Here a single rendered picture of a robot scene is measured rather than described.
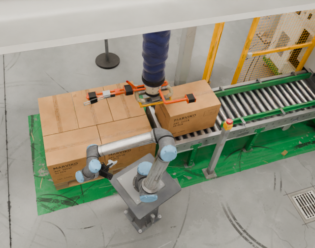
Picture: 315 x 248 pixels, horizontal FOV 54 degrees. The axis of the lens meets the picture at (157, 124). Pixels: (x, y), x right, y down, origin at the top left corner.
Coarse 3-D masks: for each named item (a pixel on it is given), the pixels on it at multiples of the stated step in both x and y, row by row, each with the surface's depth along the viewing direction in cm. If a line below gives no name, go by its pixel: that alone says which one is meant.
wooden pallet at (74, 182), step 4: (120, 168) 368; (108, 172) 366; (112, 172) 369; (116, 172) 377; (100, 176) 372; (72, 180) 353; (76, 180) 367; (92, 180) 368; (56, 184) 349; (60, 184) 351; (64, 184) 354; (68, 184) 363; (72, 184) 363; (76, 184) 363; (80, 184) 366; (56, 188) 356; (60, 188) 359
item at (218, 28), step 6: (216, 24) 326; (222, 24) 404; (216, 30) 331; (222, 30) 414; (216, 36) 336; (216, 42) 390; (210, 48) 350; (216, 48) 430; (210, 54) 356; (216, 54) 447; (210, 60) 362; (210, 66) 429; (204, 72) 378; (210, 72) 471; (204, 78) 385
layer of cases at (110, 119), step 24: (48, 96) 377; (72, 96) 380; (120, 96) 385; (48, 120) 354; (72, 120) 357; (96, 120) 359; (120, 120) 361; (144, 120) 364; (48, 144) 334; (72, 144) 336; (96, 144) 338; (48, 168) 321; (72, 168) 335
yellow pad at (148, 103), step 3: (159, 96) 311; (147, 99) 305; (150, 99) 308; (165, 99) 309; (168, 99) 310; (171, 99) 311; (138, 102) 306; (141, 102) 305; (147, 102) 305; (150, 102) 306; (153, 102) 306; (156, 102) 307; (159, 102) 307; (162, 102) 308; (141, 105) 303; (144, 105) 303; (147, 105) 304; (150, 105) 306
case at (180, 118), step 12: (192, 84) 348; (204, 84) 350; (180, 96) 335; (204, 96) 338; (216, 96) 339; (156, 108) 358; (168, 108) 323; (180, 108) 324; (192, 108) 326; (204, 108) 328; (216, 108) 336; (168, 120) 325; (180, 120) 328; (192, 120) 337; (204, 120) 346; (180, 132) 347
